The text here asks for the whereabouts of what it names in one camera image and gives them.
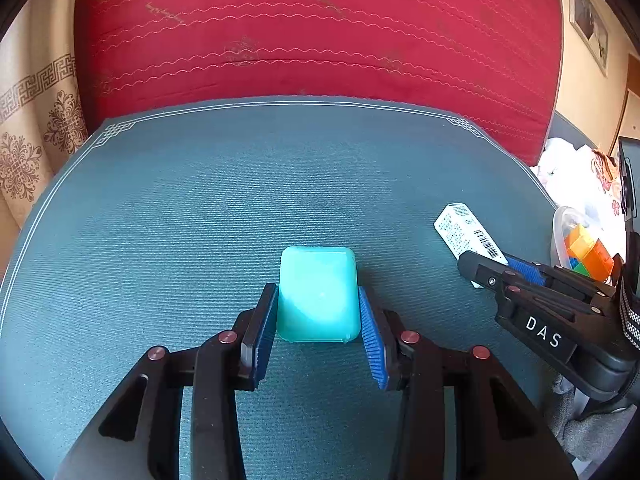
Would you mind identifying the clear plastic bowl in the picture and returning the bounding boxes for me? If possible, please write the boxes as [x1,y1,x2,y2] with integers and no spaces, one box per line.
[550,206,626,283]

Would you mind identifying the framed wall picture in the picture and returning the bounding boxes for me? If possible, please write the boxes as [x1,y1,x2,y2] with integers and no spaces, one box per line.
[570,0,610,77]

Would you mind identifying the green orange toy brick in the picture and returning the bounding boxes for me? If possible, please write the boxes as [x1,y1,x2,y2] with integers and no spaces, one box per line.
[573,240,614,282]

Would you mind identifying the teal soap-shaped case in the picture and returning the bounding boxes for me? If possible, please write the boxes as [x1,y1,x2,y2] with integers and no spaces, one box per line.
[277,246,361,344]

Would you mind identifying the floral patterned cloth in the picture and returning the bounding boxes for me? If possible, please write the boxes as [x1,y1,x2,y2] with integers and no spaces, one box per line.
[590,150,622,217]

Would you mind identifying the teal table mat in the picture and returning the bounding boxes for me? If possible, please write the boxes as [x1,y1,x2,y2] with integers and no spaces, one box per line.
[1,99,554,479]

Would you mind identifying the wooden wardrobe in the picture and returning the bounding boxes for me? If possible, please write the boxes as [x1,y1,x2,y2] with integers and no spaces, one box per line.
[608,54,640,157]

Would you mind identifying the yellow orange toy brick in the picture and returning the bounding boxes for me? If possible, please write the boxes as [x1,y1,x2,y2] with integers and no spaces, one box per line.
[564,224,596,260]

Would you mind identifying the beige patterned curtain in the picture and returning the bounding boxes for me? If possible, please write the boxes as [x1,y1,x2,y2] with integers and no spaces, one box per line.
[0,0,90,231]

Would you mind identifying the small teal white box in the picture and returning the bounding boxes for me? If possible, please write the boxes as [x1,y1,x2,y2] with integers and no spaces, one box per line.
[434,203,508,265]

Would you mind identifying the gloved right hand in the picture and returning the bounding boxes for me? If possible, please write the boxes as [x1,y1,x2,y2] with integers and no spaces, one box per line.
[544,136,640,463]

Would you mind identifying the red quilted mattress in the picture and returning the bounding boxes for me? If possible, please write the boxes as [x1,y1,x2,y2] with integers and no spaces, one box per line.
[75,0,562,164]

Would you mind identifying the white clothes pile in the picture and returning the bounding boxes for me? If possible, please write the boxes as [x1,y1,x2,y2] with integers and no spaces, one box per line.
[532,138,624,226]

